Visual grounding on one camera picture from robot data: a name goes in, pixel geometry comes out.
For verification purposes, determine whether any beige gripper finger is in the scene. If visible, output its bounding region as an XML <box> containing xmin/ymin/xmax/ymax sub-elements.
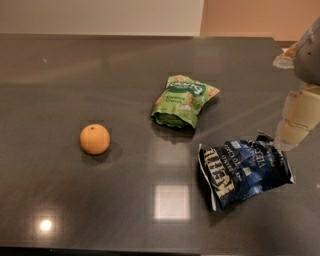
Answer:
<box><xmin>273</xmin><ymin>42</ymin><xmax>298</xmax><ymax>69</ymax></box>
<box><xmin>274</xmin><ymin>85</ymin><xmax>320</xmax><ymax>151</ymax></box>

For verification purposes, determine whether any orange fruit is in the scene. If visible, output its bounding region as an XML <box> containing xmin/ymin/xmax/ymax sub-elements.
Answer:
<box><xmin>80</xmin><ymin>124</ymin><xmax>111</xmax><ymax>155</ymax></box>

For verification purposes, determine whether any green rice chip bag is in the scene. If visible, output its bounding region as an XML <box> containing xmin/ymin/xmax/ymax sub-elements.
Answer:
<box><xmin>151</xmin><ymin>75</ymin><xmax>220</xmax><ymax>129</ymax></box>

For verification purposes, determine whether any blue Kettle chip bag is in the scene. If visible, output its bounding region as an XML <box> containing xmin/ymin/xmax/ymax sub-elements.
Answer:
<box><xmin>198</xmin><ymin>132</ymin><xmax>294</xmax><ymax>211</ymax></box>

